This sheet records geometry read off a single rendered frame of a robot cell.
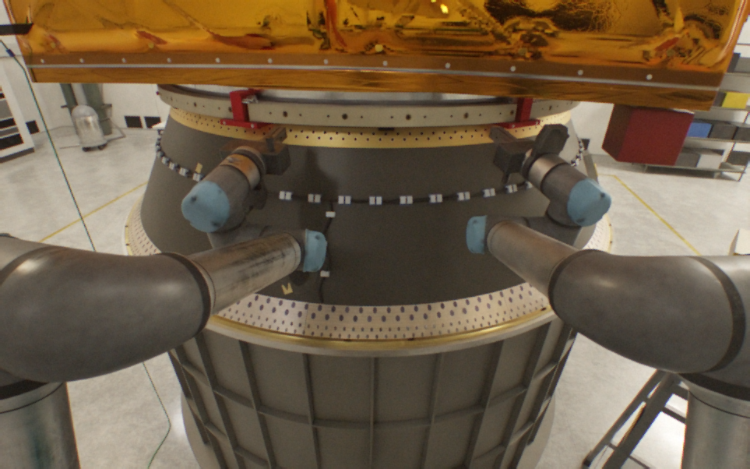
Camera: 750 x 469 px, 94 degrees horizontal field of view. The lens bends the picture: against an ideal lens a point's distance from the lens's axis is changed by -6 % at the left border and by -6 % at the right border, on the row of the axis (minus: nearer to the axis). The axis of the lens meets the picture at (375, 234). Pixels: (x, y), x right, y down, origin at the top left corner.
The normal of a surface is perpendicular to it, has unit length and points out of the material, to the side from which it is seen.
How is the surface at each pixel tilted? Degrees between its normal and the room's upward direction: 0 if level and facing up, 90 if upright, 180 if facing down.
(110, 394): 0
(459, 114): 90
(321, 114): 90
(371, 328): 43
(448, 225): 62
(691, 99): 90
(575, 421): 0
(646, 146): 90
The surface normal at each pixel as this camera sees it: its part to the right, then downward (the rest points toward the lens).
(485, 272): 0.29, 0.01
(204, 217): -0.22, 0.62
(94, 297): 0.59, -0.35
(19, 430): 0.70, 0.21
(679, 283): -0.33, -0.60
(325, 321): -0.06, -0.30
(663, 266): -0.30, -0.82
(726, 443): -0.80, 0.04
